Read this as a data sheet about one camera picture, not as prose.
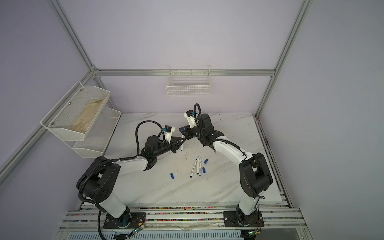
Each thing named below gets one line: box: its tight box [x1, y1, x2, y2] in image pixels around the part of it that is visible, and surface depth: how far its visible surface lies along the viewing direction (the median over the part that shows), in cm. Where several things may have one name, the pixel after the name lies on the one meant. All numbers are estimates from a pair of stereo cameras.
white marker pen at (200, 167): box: [199, 157, 202, 177], surface depth 92 cm
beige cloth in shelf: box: [70, 97, 106, 134], surface depth 80 cm
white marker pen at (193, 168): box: [190, 159, 198, 178], surface depth 92 cm
